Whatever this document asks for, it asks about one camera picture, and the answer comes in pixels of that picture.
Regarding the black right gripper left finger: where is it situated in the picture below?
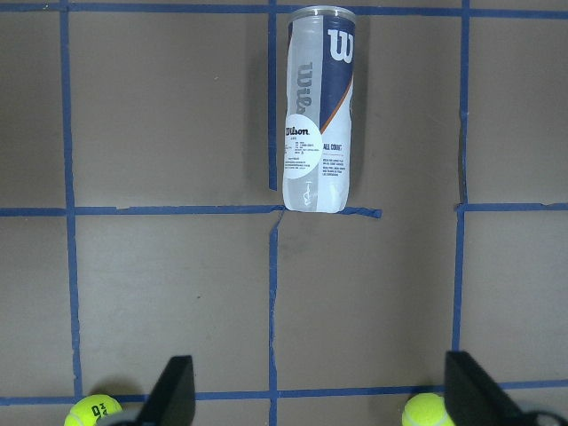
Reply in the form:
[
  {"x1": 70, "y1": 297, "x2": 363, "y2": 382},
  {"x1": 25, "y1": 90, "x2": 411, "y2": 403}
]
[{"x1": 138, "y1": 355, "x2": 196, "y2": 426}]

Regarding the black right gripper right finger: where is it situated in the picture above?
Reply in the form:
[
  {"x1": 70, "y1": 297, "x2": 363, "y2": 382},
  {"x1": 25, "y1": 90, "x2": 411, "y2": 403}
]
[{"x1": 445, "y1": 351, "x2": 525, "y2": 425}]

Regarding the clear Wilson tennis ball can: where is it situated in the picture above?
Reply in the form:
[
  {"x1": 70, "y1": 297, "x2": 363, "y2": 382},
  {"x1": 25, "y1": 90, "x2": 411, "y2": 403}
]
[{"x1": 283, "y1": 5, "x2": 356, "y2": 213}]

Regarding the yellow tennis ball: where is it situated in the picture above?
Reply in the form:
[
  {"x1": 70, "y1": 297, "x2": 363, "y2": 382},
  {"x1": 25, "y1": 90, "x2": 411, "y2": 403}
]
[
  {"x1": 401, "y1": 393, "x2": 454, "y2": 426},
  {"x1": 63, "y1": 394, "x2": 122, "y2": 426}
]

